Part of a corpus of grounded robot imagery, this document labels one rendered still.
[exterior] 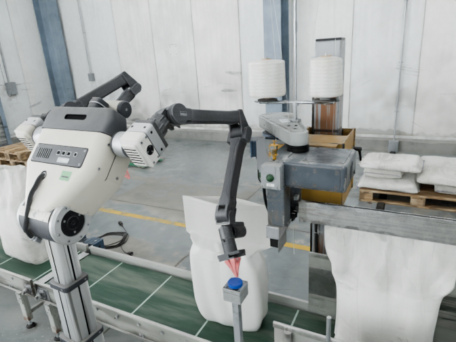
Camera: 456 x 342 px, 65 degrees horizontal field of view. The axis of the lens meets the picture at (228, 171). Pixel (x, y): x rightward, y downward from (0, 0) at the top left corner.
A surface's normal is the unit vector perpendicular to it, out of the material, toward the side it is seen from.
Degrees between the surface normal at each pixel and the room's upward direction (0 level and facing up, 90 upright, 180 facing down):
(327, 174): 90
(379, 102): 90
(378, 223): 90
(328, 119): 90
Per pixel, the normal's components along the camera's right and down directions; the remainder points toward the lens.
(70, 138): -0.42, -0.38
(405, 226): -0.45, 0.31
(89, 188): 0.57, 0.60
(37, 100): 0.89, 0.11
